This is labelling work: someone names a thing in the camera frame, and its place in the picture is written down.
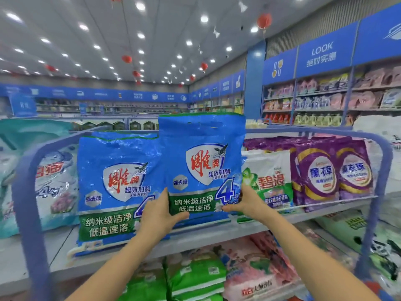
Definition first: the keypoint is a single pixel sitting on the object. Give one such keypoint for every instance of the pile of pink detergent bags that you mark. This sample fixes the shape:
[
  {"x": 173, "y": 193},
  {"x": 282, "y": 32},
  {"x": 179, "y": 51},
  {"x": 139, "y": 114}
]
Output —
[{"x": 257, "y": 269}]

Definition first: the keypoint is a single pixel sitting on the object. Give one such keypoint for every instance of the purple detergent bag gold oval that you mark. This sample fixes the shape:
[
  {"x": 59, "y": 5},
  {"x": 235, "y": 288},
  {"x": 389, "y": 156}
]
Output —
[
  {"x": 354, "y": 169},
  {"x": 316, "y": 172},
  {"x": 263, "y": 143}
]

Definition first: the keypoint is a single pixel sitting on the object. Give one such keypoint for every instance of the blue detergent bag green band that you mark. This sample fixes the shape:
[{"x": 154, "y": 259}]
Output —
[
  {"x": 200, "y": 159},
  {"x": 109, "y": 197}
]

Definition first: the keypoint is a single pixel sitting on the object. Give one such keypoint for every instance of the person's left forearm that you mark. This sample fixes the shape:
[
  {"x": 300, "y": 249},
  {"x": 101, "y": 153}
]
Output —
[{"x": 119, "y": 272}]

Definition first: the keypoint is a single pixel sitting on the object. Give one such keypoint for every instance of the hanging red lanterns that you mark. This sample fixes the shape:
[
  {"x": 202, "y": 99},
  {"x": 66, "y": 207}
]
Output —
[{"x": 264, "y": 20}]

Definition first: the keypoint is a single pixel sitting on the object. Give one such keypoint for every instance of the blue sign with utensil icons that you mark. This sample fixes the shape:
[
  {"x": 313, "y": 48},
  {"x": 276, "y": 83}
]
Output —
[{"x": 280, "y": 65}]

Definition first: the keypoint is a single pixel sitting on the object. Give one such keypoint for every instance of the stack of green bags below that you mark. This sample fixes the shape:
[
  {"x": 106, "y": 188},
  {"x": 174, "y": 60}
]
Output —
[{"x": 169, "y": 279}]

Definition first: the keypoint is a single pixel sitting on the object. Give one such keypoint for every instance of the blue sign white lettering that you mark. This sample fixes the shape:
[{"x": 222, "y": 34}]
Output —
[{"x": 326, "y": 50}]

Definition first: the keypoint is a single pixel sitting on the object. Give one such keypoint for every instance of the far wall racks with goods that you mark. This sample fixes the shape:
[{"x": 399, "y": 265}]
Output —
[{"x": 125, "y": 107}]

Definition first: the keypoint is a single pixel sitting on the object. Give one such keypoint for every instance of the row of green boxes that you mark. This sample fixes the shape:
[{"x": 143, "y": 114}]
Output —
[{"x": 119, "y": 125}]

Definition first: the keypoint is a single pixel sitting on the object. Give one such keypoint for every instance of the white green detergent bag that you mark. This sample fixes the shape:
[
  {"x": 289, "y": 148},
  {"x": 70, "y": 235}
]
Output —
[{"x": 269, "y": 181}]

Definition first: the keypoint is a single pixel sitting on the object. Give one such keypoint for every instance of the blue aisle sign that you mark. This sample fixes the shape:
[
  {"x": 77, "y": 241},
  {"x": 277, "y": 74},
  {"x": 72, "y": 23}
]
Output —
[{"x": 23, "y": 104}]

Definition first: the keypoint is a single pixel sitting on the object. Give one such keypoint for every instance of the white washing powder bags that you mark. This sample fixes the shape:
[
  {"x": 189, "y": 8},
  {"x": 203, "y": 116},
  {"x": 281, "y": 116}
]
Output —
[{"x": 379, "y": 125}]

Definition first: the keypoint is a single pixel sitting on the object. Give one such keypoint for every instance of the teal Baimao bag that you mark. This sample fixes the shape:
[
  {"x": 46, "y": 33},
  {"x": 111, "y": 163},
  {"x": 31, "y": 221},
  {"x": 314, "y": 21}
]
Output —
[{"x": 37, "y": 191}]

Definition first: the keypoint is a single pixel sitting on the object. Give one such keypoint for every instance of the blue sign with bowl icon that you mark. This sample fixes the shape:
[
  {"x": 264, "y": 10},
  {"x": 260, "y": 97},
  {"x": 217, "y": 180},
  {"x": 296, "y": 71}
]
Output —
[{"x": 379, "y": 34}]

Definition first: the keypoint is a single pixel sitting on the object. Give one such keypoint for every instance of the grey shelf with blue frame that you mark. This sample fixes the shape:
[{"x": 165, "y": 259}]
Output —
[{"x": 37, "y": 254}]

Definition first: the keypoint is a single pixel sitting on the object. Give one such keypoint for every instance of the person's right hand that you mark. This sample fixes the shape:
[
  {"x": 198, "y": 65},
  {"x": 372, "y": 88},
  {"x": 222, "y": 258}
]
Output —
[{"x": 254, "y": 203}]

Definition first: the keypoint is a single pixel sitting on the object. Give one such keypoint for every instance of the wall rack with pink goods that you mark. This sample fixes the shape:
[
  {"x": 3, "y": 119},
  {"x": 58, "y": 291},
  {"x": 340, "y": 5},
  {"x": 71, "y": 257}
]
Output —
[{"x": 332, "y": 100}]

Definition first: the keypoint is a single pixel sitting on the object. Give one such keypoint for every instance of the person's right forearm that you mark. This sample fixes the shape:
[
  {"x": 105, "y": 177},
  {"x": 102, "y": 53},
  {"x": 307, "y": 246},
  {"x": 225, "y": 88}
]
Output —
[{"x": 319, "y": 260}]

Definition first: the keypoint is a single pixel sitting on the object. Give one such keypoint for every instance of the person's left hand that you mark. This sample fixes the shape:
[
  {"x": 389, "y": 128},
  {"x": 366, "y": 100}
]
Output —
[{"x": 161, "y": 219}]

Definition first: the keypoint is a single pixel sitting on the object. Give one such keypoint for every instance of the panda green detergent bag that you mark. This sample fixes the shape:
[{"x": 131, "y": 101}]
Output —
[{"x": 369, "y": 238}]

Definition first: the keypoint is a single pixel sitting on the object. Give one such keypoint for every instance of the ceiling spotlights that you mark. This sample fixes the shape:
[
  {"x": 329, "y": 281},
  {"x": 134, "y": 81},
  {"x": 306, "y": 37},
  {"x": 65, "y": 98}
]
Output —
[{"x": 204, "y": 18}]

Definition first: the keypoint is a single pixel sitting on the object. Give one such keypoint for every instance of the blue wall sign band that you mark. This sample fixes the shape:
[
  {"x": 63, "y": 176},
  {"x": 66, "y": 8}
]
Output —
[{"x": 94, "y": 94}]

